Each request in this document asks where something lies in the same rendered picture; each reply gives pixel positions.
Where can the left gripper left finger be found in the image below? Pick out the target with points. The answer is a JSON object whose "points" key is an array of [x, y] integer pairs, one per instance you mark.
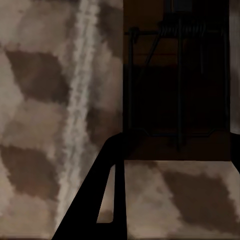
{"points": [[80, 220]]}

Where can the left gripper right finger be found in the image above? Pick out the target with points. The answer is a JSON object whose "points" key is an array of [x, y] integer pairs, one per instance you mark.
{"points": [[235, 150]]}

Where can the mousetrap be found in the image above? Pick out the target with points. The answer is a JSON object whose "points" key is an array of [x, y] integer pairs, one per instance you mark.
{"points": [[176, 80]]}

